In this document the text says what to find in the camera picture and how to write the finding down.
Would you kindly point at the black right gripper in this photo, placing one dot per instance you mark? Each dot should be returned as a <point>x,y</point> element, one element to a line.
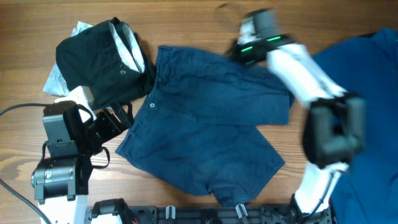
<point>236,45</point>

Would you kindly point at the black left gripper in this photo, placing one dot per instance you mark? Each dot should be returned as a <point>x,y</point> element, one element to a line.
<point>114,127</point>

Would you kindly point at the navy blue shorts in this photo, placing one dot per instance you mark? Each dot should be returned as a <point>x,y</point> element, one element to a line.
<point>198,127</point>

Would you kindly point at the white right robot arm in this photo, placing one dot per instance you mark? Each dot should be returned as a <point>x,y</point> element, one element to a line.
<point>334,128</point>

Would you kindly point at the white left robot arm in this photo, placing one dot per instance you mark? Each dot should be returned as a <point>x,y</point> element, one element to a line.
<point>60,181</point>

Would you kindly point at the white printed folded garment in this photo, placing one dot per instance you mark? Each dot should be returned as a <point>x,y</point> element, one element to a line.
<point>56,84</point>

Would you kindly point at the dark green folded shorts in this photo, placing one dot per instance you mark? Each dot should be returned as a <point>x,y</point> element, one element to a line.
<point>108,59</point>

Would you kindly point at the blue polo shirt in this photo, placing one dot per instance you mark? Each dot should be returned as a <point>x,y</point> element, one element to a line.
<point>367,65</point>

